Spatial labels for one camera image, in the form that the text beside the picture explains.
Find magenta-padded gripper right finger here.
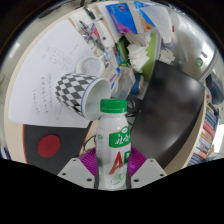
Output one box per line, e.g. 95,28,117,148
127,147,168,190

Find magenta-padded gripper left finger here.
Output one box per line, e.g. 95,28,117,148
56,147,100,190

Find white drink bottle green cap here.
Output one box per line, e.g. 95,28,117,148
95,98,133,191

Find flat round red coaster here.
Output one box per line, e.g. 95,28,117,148
36,133,62,159

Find black computer monitor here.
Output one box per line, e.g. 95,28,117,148
127,59,206,170

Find black white checkered mug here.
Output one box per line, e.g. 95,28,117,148
54,72,112,121

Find clear plastic box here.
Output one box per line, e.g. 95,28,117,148
112,65,137,101

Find white paper sheet stack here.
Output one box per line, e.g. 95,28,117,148
7,17,102,130

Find stack of white napkins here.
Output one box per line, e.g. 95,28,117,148
126,42,151,74

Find blue tissue box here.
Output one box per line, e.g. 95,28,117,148
132,1,174,45

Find blue purple packet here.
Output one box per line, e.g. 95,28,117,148
105,2,139,35

